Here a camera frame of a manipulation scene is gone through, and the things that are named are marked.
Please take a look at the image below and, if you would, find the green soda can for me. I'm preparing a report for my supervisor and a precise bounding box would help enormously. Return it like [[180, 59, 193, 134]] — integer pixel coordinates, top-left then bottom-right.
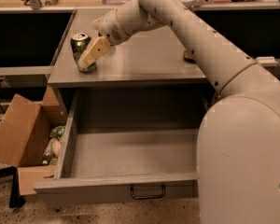
[[70, 32, 96, 73]]

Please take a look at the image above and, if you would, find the white power strip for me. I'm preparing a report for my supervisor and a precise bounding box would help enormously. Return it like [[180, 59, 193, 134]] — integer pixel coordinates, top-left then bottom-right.
[[256, 56, 278, 66]]

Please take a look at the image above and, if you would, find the open grey top drawer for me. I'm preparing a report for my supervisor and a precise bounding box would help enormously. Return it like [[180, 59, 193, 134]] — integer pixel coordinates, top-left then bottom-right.
[[35, 88, 205, 204]]

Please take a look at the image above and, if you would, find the grey cabinet with top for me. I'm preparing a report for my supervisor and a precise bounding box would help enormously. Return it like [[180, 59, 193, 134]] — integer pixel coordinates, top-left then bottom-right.
[[47, 7, 222, 110]]

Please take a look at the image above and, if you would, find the brown snack bag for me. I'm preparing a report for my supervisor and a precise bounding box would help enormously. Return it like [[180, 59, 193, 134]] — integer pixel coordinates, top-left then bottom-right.
[[183, 50, 195, 63]]

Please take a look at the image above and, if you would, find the black stand leg left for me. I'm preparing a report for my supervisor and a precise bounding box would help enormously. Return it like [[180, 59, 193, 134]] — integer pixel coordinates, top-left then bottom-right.
[[0, 167, 25, 208]]

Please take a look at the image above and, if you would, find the brown cardboard box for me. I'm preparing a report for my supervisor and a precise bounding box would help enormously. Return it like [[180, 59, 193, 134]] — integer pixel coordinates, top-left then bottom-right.
[[0, 87, 67, 195]]

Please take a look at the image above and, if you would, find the plastic bottle in box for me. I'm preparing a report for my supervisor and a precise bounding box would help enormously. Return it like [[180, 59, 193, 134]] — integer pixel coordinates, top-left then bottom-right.
[[42, 138, 57, 165]]

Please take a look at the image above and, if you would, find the green bag in box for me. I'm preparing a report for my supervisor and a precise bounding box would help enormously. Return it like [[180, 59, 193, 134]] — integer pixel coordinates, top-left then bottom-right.
[[49, 126, 65, 140]]

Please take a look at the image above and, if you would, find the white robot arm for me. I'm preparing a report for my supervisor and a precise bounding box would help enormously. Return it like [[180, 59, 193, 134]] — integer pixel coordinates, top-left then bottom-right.
[[78, 0, 280, 224]]

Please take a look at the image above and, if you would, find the black drawer handle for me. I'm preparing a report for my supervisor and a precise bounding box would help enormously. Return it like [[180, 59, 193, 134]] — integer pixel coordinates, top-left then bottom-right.
[[130, 185, 166, 200]]

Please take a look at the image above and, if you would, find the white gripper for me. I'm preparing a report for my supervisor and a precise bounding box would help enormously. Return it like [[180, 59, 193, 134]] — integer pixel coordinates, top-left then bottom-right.
[[77, 9, 130, 68]]

